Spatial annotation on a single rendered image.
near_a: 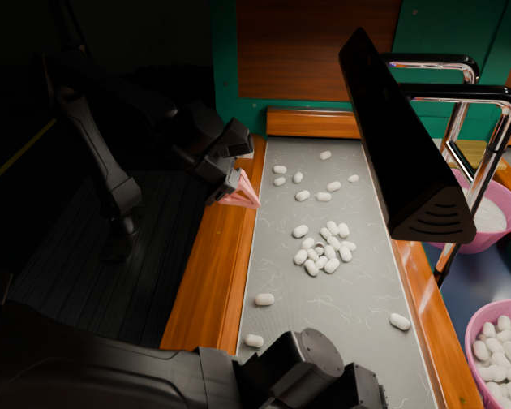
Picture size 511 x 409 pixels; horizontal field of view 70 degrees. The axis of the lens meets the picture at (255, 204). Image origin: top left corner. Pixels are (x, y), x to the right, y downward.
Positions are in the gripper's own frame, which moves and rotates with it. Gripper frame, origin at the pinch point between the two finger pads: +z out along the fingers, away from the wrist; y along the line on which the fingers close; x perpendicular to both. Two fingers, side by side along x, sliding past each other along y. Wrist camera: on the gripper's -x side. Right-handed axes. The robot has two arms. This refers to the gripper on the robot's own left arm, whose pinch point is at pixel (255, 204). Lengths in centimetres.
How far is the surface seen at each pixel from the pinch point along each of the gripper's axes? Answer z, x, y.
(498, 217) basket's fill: 51, -27, 17
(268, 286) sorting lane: 10.1, 6.7, -10.3
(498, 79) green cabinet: 41, -48, 49
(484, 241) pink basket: 47, -23, 8
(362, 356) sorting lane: 22.4, -3.7, -23.3
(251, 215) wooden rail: 5.3, 9.3, 9.5
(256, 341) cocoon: 8.3, 6.1, -23.2
